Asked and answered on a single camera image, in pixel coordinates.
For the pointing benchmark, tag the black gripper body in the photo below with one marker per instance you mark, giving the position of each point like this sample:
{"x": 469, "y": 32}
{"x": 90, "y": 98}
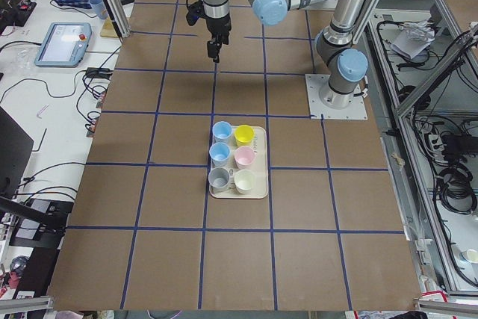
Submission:
{"x": 219, "y": 27}

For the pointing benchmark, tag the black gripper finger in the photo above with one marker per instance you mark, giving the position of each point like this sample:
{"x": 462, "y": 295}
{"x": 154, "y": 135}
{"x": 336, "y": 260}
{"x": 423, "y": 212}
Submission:
{"x": 213, "y": 50}

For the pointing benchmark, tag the light blue cup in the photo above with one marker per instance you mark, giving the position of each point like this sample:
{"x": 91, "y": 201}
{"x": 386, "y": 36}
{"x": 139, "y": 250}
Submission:
{"x": 222, "y": 132}
{"x": 219, "y": 154}

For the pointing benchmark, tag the yellow cup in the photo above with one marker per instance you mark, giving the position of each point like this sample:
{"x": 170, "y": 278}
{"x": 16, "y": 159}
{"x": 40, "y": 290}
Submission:
{"x": 244, "y": 135}

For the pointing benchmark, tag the pink cup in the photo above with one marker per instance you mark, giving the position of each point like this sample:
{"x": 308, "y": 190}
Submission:
{"x": 244, "y": 157}

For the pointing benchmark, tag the blue cup on desk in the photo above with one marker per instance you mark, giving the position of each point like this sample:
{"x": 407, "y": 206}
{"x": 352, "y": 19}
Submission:
{"x": 98, "y": 7}

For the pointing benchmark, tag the grey cup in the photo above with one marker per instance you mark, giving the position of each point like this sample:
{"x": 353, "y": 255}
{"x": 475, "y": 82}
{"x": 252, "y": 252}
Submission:
{"x": 219, "y": 178}

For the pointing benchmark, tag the cream white cup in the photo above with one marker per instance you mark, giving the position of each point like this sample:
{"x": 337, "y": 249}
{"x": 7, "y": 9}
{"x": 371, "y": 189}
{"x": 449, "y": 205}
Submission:
{"x": 244, "y": 181}

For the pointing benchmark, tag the paper cup on shelf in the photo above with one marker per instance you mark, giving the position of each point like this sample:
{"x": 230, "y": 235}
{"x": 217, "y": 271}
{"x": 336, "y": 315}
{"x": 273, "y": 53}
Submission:
{"x": 470, "y": 256}

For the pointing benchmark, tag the wooden mug tree stand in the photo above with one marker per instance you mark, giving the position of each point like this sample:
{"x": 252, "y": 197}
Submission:
{"x": 107, "y": 29}

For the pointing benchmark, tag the near teach pendant tablet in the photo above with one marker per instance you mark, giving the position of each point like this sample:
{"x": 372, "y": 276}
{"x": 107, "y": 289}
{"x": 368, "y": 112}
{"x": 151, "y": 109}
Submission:
{"x": 64, "y": 45}

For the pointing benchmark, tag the cream plastic tray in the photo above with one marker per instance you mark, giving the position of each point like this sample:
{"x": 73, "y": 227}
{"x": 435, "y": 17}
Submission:
{"x": 260, "y": 168}

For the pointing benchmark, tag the blue plaid pencil case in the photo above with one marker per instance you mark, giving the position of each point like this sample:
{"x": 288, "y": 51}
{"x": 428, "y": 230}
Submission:
{"x": 80, "y": 4}

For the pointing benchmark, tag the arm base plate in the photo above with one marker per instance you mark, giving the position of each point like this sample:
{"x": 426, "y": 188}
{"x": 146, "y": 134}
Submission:
{"x": 324, "y": 104}

